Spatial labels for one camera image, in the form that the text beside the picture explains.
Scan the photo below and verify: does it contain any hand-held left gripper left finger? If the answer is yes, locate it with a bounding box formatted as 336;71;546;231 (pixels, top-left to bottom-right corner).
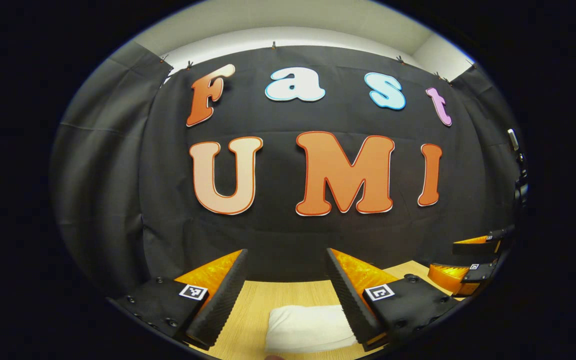
109;248;249;351

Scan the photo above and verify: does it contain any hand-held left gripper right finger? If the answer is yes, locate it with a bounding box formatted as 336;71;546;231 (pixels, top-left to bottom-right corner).
325;247;462;352

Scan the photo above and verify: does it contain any black stand with white device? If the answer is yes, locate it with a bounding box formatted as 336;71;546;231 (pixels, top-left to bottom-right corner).
506;128;530;207

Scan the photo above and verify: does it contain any black backdrop cloth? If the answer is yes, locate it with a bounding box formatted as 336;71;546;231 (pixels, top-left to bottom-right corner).
49;40;525;297

